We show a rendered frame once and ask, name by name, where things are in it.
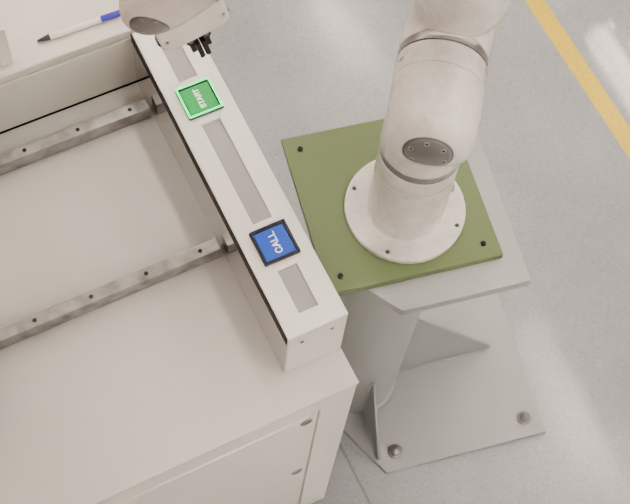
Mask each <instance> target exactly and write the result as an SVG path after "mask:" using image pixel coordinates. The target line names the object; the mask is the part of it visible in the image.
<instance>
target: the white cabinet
mask: <svg viewBox="0 0 630 504"><path fill-rule="evenodd" d="M134 83H137V80H136V81H134V82H131V83H128V84H126V85H123V86H121V87H118V88H115V89H113V90H110V91H107V92H105V93H102V94H100V95H97V96H94V97H92V98H89V99H86V100H84V101H81V102H78V103H76V104H73V105H71V106H68V107H65V108H63V109H60V110H57V111H55V112H52V113H49V114H47V115H44V116H42V117H39V118H36V119H34V120H31V121H28V122H26V123H23V124H20V125H18V126H15V127H13V128H10V129H7V130H5V131H2V132H0V134H2V133H5V132H8V131H10V130H13V129H16V128H18V127H21V126H23V125H26V124H29V123H31V122H34V121H37V120H39V119H42V118H45V117H47V116H50V115H52V114H55V113H58V112H60V111H63V110H66V109H68V108H71V107H74V106H76V105H79V104H81V103H84V102H87V101H89V100H92V99H95V98H97V97H100V96H102V95H105V94H108V93H110V92H113V91H116V90H118V89H121V88H124V87H126V86H129V85H131V84H134ZM356 385H357V384H356ZM356 385H354V386H352V387H350V388H347V389H345V390H343V391H341V392H339V393H337V394H334V395H332V396H330V397H328V398H326V399H324V400H321V401H319V402H317V403H315V404H313V405H311V406H308V407H306V408H304V409H302V410H300V411H297V412H295V413H293V414H291V415H289V416H287V417H284V418H282V419H280V420H278V421H276V422H274V423H271V424H269V425H267V426H265V427H263V428H260V429H258V430H256V431H254V432H252V433H250V434H247V435H245V436H243V437H241V438H239V439H237V440H234V441H232V442H230V443H228V444H226V445H223V446H221V447H219V448H217V449H215V450H213V451H210V452H208V453H206V454H204V455H202V456H200V457H197V458H195V459H193V460H191V461H189V462H187V463H184V464H182V465H180V466H178V467H176V468H173V469H171V470H169V471H167V472H165V473H163V474H160V475H158V476H156V477H154V478H152V479H150V480H147V481H145V482H143V483H141V484H139V485H136V486H134V487H132V488H130V489H128V490H126V491H123V492H121V493H119V494H117V495H115V496H113V497H110V498H108V499H106V500H104V501H102V502H99V503H97V504H312V503H314V502H316V501H318V500H320V499H322V498H324V495H325V492H326V488H327V485H328V482H329V478H330V475H331V471H332V468H333V464H334V461H335V457H336V454H337V450H338V447H339V444H340V440H341V437H342V433H343V430H344V426H345V423H346V419H347V416H348V412H349V409H350V406H351V402H352V399H353V395H354V392H355V388H356Z"/></svg>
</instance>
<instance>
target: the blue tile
mask: <svg viewBox="0 0 630 504"><path fill-rule="evenodd" d="M253 237H254V239H255V241H256V243H257V245H258V247H259V248H260V250H261V252H262V254H263V256H264V258H265V260H266V262H269V261H271V260H274V259H276V258H278V257H281V256H283V255H285V254H288V253H290V252H292V251H295V250H296V248H295V247H294V245H293V243H292V241H291V239H290V237H289V235H288V233H287V231H286V230H285V228H284V226H283V224H280V225H277V226H275V227H272V228H270V229H268V230H265V231H263V232H261V233H258V234H256V235H254V236H253Z"/></svg>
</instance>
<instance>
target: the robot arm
mask: <svg viewBox="0 0 630 504"><path fill-rule="evenodd" d="M511 1H512V0H415V2H414V3H413V5H412V7H411V9H410V11H409V13H408V15H407V17H406V19H405V22H404V25H403V29H402V33H401V37H400V43H399V48H398V54H397V59H396V64H395V70H394V75H393V81H392V86H391V92H390V97H389V102H388V107H387V112H386V117H385V120H384V123H383V127H382V132H381V137H380V142H379V147H378V151H377V157H376V160H374V161H372V162H370V163H368V164H367V165H365V166H364V167H362V168H361V169H360V170H359V171H358V172H357V173H356V174H355V176H354V177H353V179H352V180H351V182H350V184H349V186H348V188H347V191H346V196H345V201H344V213H345V218H346V222H347V224H348V227H349V229H350V231H351V233H352V234H353V236H354V237H355V239H356V240H357V241H358V242H359V243H360V244H361V245H362V246H363V247H364V248H365V249H366V250H368V251H369V252H370V253H372V254H374V255H376V256H377V257H379V258H382V259H384V260H387V261H390V262H395V263H400V264H415V263H422V262H426V261H429V260H432V259H434V258H436V257H438V256H440V255H442V254H443V253H445V252H446V251H447V250H449V249H450V248H451V247H452V245H453V244H454V243H455V242H456V240H457V239H458V237H459V236H460V234H461V231H462V228H463V225H464V222H465V216H466V208H465V201H464V197H463V194H462V192H461V190H460V187H459V186H458V184H457V183H456V181H455V178H456V175H457V171H458V168H459V165H460V164H461V163H462V162H464V161H466V160H467V159H468V158H469V157H470V155H471V154H472V152H473V150H474V147H475V144H476V140H477V136H478V131H479V126H480V120H481V114H482V107H483V99H484V91H485V84H486V77H487V70H488V63H489V57H490V51H491V46H492V41H493V35H494V29H495V27H496V26H497V25H498V24H499V22H500V21H501V19H502V18H503V16H504V15H505V13H506V11H507V9H508V7H509V6H510V3H511ZM119 11H120V15H121V18H122V21H123V22H124V24H125V25H126V26H127V27H128V28H129V29H130V30H132V31H134V32H136V33H139V34H143V35H155V41H156V42H157V44H158V46H159V47H162V48H163V49H164V50H173V49H176V48H179V47H181V46H183V45H185V44H187V45H188V46H190V47H191V49H192V51H193V53H194V52H196V51H198V52H199V54H200V56H201V58H203V57H205V55H206V54H208V55H209V54H211V53H212V52H211V50H210V48H209V46H208V45H209V44H211V43H212V41H211V39H210V35H211V31H212V30H214V29H216V28H218V27H220V26H221V25H223V24H224V23H225V22H226V21H227V20H228V18H229V9H228V7H227V5H226V3H225V2H224V0H119ZM198 39H199V40H198ZM201 44H202V46H203V48H204V50H205V52H206V54H205V52H204V50H203V48H202V46H201Z"/></svg>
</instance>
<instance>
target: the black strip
mask: <svg viewBox="0 0 630 504"><path fill-rule="evenodd" d="M130 35H131V42H132V44H133V46H134V48H135V50H136V52H137V54H138V56H139V58H140V59H141V61H142V63H143V65H144V67H145V69H146V71H147V73H148V75H149V77H150V79H151V81H152V83H153V85H154V87H155V89H156V91H157V93H158V95H159V97H160V99H161V101H162V103H163V105H164V107H165V108H166V110H167V112H168V114H169V116H170V118H171V120H172V122H173V124H174V126H175V128H176V130H177V132H178V134H179V136H180V138H181V140H182V142H183V144H184V146H185V148H186V150H187V152H188V154H189V156H190V157H191V159H192V161H193V163H194V165H195V167H196V169H197V171H198V173H199V175H200V177H201V179H202V181H203V183H204V185H205V187H206V189H207V191H208V193H209V195H210V197H211V199H212V201H213V203H214V205H215V206H216V208H217V210H218V212H219V214H220V216H221V218H222V220H223V222H224V224H225V226H226V228H227V230H228V232H229V234H230V236H231V238H232V240H233V242H234V244H235V246H236V248H237V250H238V252H239V254H240V256H241V257H242V259H243V261H244V263H245V265H246V267H247V269H248V271H249V273H250V275H251V277H252V279H253V281H254V283H255V285H256V287H257V289H258V291H259V293H260V295H261V297H262V299H263V301H264V303H265V305H266V306H267V308H268V310H269V312H270V314H271V316H272V318H273V320H274V322H275V324H276V326H277V328H278V330H279V332H280V334H281V336H282V338H283V340H284V342H285V344H286V345H287V341H288V339H287V337H286V335H285V333H284V331H283V329H282V327H281V325H280V323H279V322H278V320H277V318H276V316H275V314H274V312H273V310H272V308H271V306H270V304H269V302H268V300H267V298H266V296H265V294H264V292H263V290H262V288H261V286H260V284H259V282H258V280H257V279H256V277H255V275H254V273H253V271H252V269H251V267H250V265H249V263H248V261H247V259H246V257H245V255H244V253H243V251H242V249H241V247H240V245H239V243H238V241H237V239H236V237H235V236H234V234H233V232H232V230H231V228H230V226H229V224H228V222H227V220H226V218H225V216H224V214H223V212H222V210H221V208H220V206H219V204H218V202H217V200H216V198H215V196H214V194H213V192H212V191H211V189H210V187H209V185H208V183H207V181H206V179H205V177H204V175H203V173H202V171H201V169H200V167H199V165H198V163H197V161H196V159H195V157H194V155H193V153H192V151H191V149H190V148H189V146H188V144H187V142H186V140H185V138H184V136H183V134H182V132H181V130H180V128H179V126H178V124H177V122H176V120H175V118H174V116H173V114H172V112H171V110H170V108H169V106H168V105H167V103H166V101H165V99H164V97H163V95H162V93H161V91H160V89H159V87H158V85H157V83H156V81H155V79H154V77H153V75H152V73H151V71H150V69H149V67H148V65H147V63H146V62H145V60H144V58H143V56H142V54H141V52H140V50H139V48H138V46H137V44H136V42H135V40H134V38H133V36H132V34H130Z"/></svg>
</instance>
